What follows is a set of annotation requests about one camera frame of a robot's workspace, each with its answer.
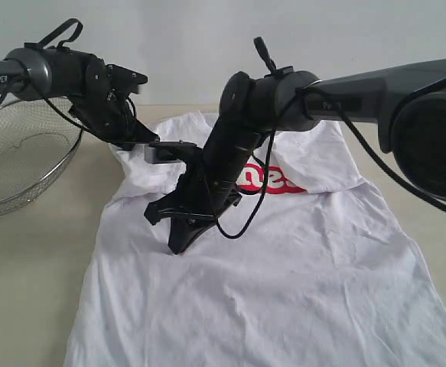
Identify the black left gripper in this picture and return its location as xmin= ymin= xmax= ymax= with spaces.
xmin=67 ymin=82 xmax=160 ymax=151

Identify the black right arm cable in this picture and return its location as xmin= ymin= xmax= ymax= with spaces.
xmin=191 ymin=36 xmax=446 ymax=240

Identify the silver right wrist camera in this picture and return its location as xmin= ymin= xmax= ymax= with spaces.
xmin=144 ymin=141 xmax=201 ymax=164

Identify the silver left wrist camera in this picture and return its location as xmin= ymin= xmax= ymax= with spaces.
xmin=106 ymin=64 xmax=148 ymax=95

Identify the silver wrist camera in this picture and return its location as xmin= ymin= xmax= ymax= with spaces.
xmin=106 ymin=64 xmax=148 ymax=95
xmin=144 ymin=141 xmax=201 ymax=164

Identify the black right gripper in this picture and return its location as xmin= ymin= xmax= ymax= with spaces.
xmin=144 ymin=147 xmax=242 ymax=255

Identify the white shirt with red print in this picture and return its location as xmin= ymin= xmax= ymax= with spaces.
xmin=64 ymin=121 xmax=446 ymax=366

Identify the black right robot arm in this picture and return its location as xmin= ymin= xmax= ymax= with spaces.
xmin=145 ymin=59 xmax=446 ymax=254

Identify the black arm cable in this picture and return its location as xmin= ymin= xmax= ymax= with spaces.
xmin=191 ymin=36 xmax=446 ymax=240
xmin=0 ymin=18 xmax=138 ymax=148

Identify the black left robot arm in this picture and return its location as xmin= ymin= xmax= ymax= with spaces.
xmin=0 ymin=45 xmax=159 ymax=151

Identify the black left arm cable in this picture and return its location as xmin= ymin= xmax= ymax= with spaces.
xmin=0 ymin=18 xmax=138 ymax=148

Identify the metal wire mesh basket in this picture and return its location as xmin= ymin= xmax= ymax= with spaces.
xmin=0 ymin=99 xmax=83 ymax=216

